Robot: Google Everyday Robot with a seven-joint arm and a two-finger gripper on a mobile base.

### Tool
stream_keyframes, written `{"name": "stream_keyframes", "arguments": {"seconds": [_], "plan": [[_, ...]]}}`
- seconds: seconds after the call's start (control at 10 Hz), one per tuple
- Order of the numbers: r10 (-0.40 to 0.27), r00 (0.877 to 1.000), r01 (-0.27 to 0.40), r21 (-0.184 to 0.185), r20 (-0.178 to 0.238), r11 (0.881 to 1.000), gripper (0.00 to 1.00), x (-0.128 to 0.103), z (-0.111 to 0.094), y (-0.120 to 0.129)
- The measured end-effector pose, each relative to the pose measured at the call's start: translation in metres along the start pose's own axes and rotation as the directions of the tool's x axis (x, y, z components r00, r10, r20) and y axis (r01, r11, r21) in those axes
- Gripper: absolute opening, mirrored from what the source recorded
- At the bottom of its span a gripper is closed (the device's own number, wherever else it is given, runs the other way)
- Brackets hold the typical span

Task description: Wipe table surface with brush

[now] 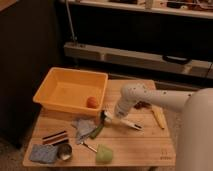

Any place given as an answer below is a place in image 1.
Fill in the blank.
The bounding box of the upper white shelf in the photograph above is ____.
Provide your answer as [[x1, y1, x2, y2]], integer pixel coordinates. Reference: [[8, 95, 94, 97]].
[[60, 0, 213, 19]]

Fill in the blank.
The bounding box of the yellow plastic bin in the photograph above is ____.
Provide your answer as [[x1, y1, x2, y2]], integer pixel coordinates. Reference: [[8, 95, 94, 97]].
[[33, 67, 108, 116]]

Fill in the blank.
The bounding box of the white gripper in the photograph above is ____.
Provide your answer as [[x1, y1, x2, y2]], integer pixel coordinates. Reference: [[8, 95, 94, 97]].
[[101, 110, 142, 130]]

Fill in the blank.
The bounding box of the yellow banana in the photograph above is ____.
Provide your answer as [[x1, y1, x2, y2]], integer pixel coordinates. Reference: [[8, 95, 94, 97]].
[[152, 106, 165, 129]]

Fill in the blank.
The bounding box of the green handled brush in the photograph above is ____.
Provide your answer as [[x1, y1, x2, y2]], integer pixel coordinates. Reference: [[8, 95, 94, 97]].
[[78, 117, 107, 146]]

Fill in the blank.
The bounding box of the blue grey sponge cloth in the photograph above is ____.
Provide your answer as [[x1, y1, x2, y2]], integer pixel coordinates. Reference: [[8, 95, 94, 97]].
[[29, 144, 58, 164]]

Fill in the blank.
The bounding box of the light green cup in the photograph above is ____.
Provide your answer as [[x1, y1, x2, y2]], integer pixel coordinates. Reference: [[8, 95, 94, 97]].
[[96, 144, 113, 163]]

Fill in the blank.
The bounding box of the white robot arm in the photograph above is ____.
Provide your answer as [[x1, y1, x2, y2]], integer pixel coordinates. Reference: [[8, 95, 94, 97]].
[[113, 83, 213, 171]]

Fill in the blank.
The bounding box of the grey crumpled cloth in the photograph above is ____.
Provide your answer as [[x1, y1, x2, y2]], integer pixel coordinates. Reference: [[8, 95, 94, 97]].
[[71, 119, 97, 144]]

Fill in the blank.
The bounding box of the dark striped block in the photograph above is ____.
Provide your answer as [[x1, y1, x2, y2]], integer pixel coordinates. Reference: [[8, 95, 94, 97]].
[[42, 131, 68, 145]]

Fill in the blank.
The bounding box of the white shelf rail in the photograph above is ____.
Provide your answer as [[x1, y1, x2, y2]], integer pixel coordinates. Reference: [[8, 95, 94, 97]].
[[64, 42, 213, 79]]

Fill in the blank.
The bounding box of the black handle on rail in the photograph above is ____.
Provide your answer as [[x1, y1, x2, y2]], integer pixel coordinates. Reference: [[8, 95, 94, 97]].
[[162, 55, 191, 65]]

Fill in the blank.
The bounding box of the orange ball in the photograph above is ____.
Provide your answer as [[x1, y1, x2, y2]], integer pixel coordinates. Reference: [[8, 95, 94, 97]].
[[86, 97, 99, 109]]

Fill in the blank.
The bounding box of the metal vertical pole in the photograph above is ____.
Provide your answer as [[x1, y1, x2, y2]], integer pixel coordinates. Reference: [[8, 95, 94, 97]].
[[65, 0, 77, 43]]

